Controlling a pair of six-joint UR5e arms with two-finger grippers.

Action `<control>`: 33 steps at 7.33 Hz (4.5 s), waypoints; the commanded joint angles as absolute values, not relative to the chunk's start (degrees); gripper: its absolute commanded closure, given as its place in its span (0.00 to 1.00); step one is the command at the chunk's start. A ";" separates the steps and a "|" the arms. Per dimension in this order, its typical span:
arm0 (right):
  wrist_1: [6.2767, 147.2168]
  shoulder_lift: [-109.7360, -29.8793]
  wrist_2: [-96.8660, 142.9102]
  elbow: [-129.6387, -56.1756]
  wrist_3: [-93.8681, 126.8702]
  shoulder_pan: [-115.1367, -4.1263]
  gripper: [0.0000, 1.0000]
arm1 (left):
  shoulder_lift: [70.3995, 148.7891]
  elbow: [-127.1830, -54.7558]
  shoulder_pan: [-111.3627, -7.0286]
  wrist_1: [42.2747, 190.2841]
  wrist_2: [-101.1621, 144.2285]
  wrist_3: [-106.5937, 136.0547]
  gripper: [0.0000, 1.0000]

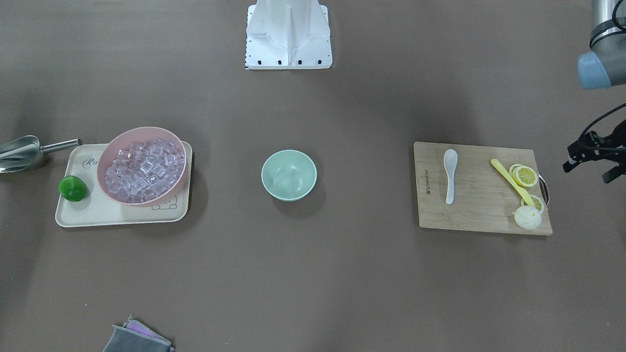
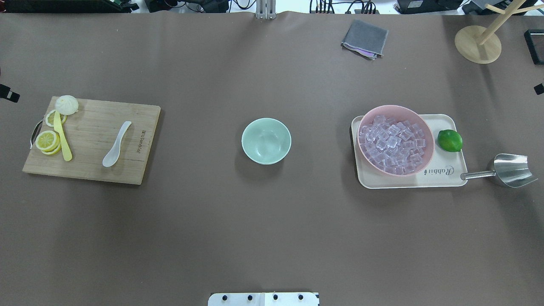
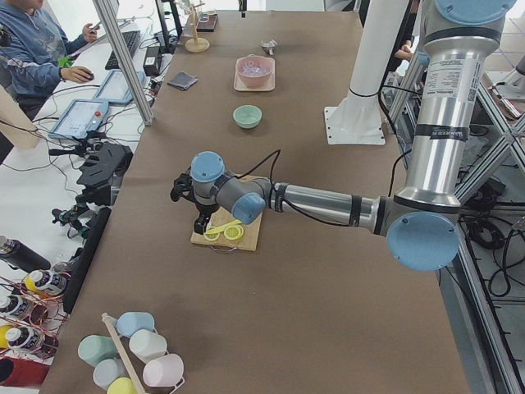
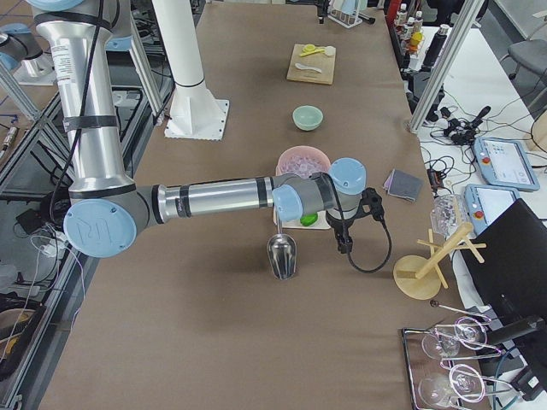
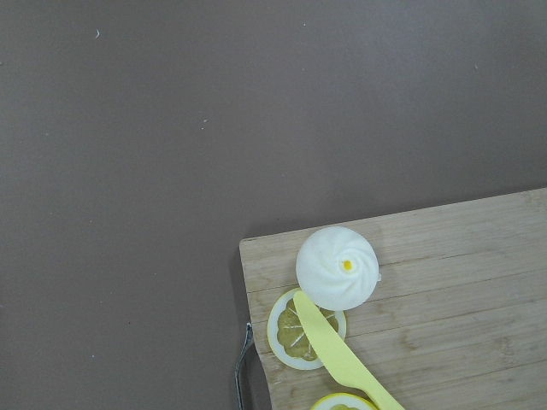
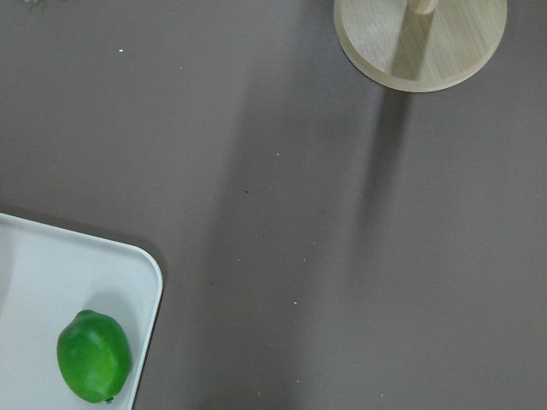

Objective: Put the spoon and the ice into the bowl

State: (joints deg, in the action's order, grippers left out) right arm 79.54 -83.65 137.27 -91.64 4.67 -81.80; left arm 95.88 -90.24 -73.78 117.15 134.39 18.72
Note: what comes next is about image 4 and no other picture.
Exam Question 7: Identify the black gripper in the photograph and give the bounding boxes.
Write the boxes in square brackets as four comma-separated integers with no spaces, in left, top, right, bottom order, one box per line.
[326,213,355,253]

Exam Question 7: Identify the white ceramic spoon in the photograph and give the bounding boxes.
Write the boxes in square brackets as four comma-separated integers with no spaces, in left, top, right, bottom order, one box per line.
[294,62,322,73]

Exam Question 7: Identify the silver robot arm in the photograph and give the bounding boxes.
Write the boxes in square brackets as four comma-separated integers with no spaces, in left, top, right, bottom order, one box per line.
[32,1,366,258]

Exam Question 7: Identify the steel ice scoop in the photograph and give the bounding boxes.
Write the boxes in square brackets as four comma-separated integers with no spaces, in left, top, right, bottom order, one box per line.
[267,208,297,280]

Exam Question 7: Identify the pink bowl of ice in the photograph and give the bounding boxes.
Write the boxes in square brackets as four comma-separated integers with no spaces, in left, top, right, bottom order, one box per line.
[276,145,331,179]

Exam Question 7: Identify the light green ceramic bowl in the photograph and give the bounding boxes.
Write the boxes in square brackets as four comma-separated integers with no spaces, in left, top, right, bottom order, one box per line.
[292,105,324,132]

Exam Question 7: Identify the beige plastic tray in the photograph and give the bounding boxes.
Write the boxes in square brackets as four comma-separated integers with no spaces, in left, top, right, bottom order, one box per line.
[282,211,330,230]

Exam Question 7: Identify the grey folded cloth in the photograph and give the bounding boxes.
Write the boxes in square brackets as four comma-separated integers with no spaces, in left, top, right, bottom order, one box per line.
[383,169,423,202]

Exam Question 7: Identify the wooden cup tree stand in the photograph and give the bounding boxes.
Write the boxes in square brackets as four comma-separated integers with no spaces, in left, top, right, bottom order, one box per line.
[393,222,487,301]

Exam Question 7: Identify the blue teach pendant near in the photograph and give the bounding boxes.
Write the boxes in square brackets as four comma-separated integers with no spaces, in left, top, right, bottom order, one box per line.
[464,184,520,235]

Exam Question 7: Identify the blue teach pendant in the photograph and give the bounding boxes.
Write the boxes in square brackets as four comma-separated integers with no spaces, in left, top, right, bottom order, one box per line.
[473,137,540,191]
[464,184,520,235]

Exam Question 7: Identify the wine glass upper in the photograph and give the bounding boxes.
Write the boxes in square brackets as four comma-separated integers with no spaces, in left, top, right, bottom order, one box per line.
[421,316,487,360]

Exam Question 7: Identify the wine glass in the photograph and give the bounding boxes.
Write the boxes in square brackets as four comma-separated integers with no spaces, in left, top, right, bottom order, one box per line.
[418,364,485,409]
[421,316,487,360]

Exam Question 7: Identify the black monitor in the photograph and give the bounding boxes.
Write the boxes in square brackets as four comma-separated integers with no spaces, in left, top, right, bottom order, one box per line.
[462,199,546,323]

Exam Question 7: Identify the wine glass lower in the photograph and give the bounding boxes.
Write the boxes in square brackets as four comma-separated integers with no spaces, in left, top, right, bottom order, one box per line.
[418,364,485,409]

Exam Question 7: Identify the blue teach pendant far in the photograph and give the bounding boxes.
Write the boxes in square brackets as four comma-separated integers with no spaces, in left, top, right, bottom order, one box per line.
[473,137,540,191]

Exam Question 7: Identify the bamboo cutting board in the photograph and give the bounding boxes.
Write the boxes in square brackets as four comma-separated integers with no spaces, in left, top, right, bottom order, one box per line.
[286,44,336,85]

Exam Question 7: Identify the yellow plastic knife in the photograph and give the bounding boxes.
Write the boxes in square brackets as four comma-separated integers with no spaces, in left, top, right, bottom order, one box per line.
[299,44,325,57]

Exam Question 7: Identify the black camera cable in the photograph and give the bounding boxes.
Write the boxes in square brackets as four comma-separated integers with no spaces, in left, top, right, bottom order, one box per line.
[344,215,393,273]

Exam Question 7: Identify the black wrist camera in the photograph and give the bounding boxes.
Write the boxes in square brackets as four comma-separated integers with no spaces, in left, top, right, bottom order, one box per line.
[362,187,385,222]

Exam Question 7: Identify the black wire glass rack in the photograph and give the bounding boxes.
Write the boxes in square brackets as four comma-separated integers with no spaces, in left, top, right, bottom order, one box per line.
[400,328,513,409]

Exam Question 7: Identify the white camera post base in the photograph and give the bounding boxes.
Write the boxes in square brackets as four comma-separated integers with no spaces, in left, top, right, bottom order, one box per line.
[153,0,229,141]

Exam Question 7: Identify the aluminium frame post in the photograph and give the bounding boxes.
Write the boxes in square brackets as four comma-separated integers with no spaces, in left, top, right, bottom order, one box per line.
[409,0,506,135]

